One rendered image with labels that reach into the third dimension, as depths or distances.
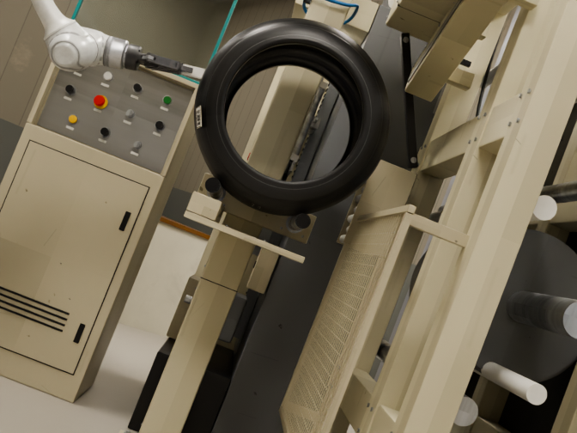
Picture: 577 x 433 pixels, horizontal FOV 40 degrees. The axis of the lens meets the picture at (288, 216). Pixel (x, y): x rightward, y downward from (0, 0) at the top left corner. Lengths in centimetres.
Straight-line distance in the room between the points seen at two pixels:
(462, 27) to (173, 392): 146
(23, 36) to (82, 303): 747
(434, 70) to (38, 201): 151
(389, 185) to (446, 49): 49
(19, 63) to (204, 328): 786
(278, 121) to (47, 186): 92
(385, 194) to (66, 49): 110
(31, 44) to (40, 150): 725
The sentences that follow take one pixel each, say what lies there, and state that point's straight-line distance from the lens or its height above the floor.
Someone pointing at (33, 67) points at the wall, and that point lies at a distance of 1032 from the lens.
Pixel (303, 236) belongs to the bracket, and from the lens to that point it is 265.
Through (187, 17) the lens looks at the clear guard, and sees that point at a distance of 315.
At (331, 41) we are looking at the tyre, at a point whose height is 141.
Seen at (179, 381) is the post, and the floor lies 28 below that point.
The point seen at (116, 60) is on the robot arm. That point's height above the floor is 114.
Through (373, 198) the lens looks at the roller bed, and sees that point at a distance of 264.
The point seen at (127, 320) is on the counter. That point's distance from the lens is 537.
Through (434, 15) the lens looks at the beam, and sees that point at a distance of 255.
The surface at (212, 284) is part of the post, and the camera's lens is 267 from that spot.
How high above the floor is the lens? 78
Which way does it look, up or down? 3 degrees up
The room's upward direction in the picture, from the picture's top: 22 degrees clockwise
